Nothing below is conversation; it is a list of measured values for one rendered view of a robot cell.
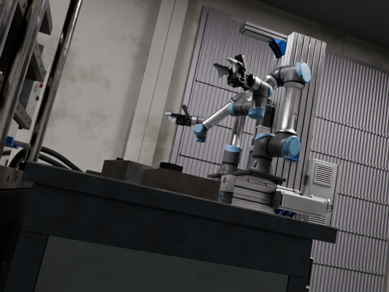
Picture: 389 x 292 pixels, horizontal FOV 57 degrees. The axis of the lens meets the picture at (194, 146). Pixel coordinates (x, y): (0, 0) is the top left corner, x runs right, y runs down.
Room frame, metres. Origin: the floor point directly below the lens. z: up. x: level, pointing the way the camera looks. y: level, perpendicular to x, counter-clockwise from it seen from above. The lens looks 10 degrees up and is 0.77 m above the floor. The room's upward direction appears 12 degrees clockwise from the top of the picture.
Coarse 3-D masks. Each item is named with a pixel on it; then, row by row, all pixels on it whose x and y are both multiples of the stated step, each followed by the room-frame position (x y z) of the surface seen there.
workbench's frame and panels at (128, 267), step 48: (48, 192) 0.70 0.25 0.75; (96, 192) 0.70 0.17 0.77; (144, 192) 0.73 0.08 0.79; (48, 240) 0.71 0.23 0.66; (96, 240) 0.73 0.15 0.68; (144, 240) 0.76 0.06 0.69; (192, 240) 0.79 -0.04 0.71; (240, 240) 0.82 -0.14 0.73; (288, 240) 0.85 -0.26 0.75; (48, 288) 0.71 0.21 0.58; (96, 288) 0.74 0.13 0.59; (144, 288) 0.76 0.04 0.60; (192, 288) 0.79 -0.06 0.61; (240, 288) 0.82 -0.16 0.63; (288, 288) 0.86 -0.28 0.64
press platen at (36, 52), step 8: (24, 0) 1.00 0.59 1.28; (16, 8) 0.99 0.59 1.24; (24, 8) 1.03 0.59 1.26; (16, 16) 1.05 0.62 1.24; (16, 24) 1.11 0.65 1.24; (32, 56) 1.39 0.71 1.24; (40, 56) 1.49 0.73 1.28; (32, 64) 1.50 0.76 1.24; (40, 64) 1.54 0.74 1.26; (40, 72) 1.60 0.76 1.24; (40, 80) 1.73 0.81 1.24
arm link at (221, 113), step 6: (234, 96) 2.48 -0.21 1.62; (240, 96) 2.47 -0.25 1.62; (228, 102) 2.50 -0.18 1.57; (222, 108) 2.49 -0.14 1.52; (216, 114) 2.50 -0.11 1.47; (222, 114) 2.49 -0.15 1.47; (228, 114) 2.51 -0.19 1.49; (204, 120) 2.53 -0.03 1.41; (210, 120) 2.50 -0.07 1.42; (216, 120) 2.50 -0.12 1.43; (198, 126) 2.50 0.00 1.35; (204, 126) 2.51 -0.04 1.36; (210, 126) 2.52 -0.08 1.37; (198, 132) 2.50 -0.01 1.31; (204, 132) 2.54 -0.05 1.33
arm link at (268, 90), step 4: (260, 80) 1.69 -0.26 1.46; (260, 84) 1.68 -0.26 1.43; (264, 84) 1.70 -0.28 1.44; (268, 84) 1.73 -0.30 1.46; (260, 88) 1.69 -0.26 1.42; (264, 88) 1.70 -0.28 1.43; (268, 88) 1.72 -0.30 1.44; (252, 92) 1.72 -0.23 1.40; (256, 92) 1.71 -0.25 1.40; (260, 92) 1.71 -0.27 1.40; (264, 92) 1.71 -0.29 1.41; (268, 92) 1.73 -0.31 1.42; (272, 92) 1.75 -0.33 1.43; (268, 96) 1.75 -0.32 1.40
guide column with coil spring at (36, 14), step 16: (32, 0) 1.05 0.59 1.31; (32, 16) 1.05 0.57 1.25; (32, 32) 1.06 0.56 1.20; (16, 48) 1.05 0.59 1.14; (32, 48) 1.08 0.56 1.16; (16, 64) 1.05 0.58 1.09; (16, 80) 1.06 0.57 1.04; (0, 96) 1.05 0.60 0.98; (16, 96) 1.07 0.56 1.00; (0, 112) 1.05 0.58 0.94; (0, 128) 1.06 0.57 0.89; (0, 144) 1.07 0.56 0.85
